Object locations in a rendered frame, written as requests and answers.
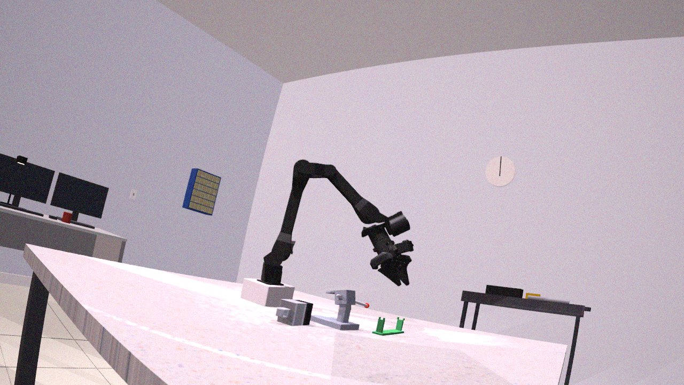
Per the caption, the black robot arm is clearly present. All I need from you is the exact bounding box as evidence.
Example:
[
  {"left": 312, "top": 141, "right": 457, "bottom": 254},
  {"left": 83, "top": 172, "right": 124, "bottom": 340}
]
[{"left": 257, "top": 159, "right": 414, "bottom": 286}]

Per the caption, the white tapered pin with red cap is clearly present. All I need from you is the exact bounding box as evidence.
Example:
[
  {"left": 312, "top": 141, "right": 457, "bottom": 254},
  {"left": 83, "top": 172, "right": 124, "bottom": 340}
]
[{"left": 336, "top": 294, "right": 369, "bottom": 308}]

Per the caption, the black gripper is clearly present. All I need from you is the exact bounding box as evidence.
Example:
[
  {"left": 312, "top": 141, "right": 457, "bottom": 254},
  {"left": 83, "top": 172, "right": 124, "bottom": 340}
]
[{"left": 370, "top": 237, "right": 411, "bottom": 286}]

